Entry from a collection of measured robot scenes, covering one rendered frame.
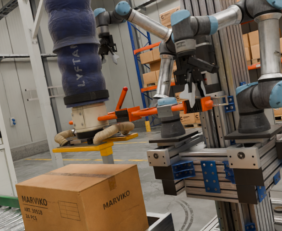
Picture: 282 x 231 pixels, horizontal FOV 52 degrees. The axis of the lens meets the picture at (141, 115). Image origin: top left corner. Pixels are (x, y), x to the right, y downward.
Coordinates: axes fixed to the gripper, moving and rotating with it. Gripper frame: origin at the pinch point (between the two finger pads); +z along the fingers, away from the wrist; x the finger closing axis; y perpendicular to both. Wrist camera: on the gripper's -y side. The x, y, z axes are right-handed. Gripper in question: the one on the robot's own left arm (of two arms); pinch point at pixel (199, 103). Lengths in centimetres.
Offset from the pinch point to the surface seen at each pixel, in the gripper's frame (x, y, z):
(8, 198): -20, 210, 62
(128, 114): 4.9, 31.7, -0.1
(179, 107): 3.7, 7.0, 0.1
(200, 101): 3.8, -2.3, -0.9
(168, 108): 3.8, 11.9, -0.2
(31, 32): -159, 327, -130
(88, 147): 15, 50, 11
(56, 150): 15, 74, 12
